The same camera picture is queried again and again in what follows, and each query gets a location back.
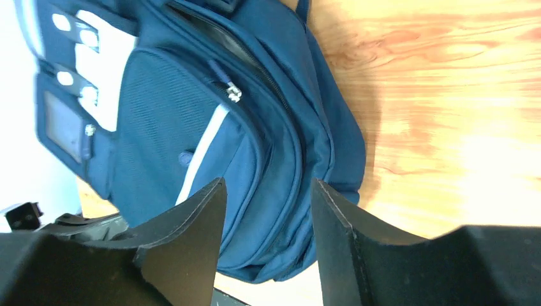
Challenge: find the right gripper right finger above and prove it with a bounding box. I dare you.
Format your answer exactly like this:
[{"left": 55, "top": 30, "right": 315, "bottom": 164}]
[{"left": 311, "top": 179, "right": 540, "bottom": 305}]

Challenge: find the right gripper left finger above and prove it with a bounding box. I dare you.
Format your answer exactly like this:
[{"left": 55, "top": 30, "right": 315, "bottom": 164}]
[{"left": 1, "top": 178, "right": 227, "bottom": 305}]

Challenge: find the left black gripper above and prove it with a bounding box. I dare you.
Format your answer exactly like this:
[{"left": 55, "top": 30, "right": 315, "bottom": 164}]
[{"left": 1, "top": 202, "right": 127, "bottom": 237}]

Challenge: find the navy blue student backpack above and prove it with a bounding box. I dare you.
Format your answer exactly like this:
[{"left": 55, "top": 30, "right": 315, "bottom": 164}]
[{"left": 31, "top": 1, "right": 366, "bottom": 284}]

